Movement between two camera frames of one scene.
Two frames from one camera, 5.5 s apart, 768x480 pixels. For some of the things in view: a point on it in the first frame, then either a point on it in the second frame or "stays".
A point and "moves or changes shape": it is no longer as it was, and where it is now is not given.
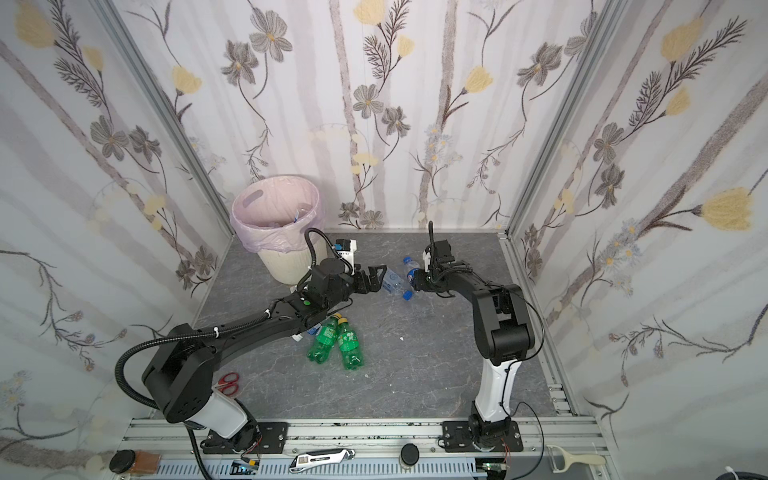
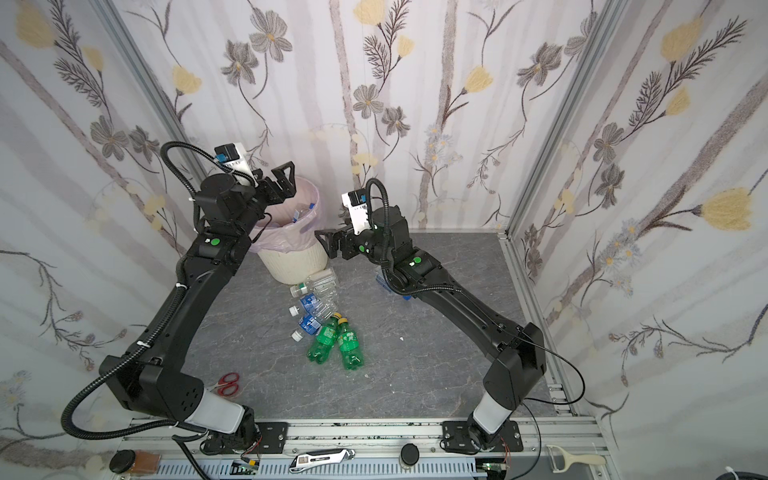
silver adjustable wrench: x=318 y=457 stays
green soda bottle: x=325 y=341 stays
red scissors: x=228 y=384 stays
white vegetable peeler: x=561 y=461 stays
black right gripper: x=422 y=281 -> x=342 y=242
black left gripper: x=365 y=279 -> x=268 y=184
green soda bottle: x=348 y=342 stays
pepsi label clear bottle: x=412 y=264 moves or changes shape
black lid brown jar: x=135 y=462 stays
